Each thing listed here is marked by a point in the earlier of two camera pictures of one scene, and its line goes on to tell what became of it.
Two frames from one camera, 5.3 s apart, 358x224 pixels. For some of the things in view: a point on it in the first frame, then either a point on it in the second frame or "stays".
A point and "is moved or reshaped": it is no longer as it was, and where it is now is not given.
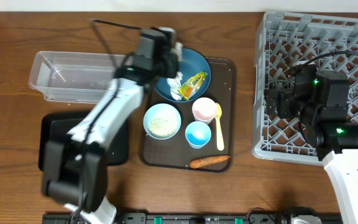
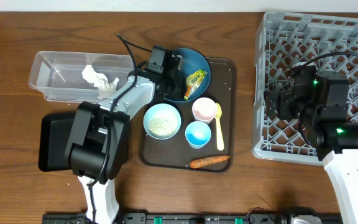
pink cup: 204,110 stays
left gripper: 172,60 to 180,88
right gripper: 285,98 stays
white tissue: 174,84 is moved or reshaped
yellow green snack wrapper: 189,88 stays
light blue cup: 197,134 stays
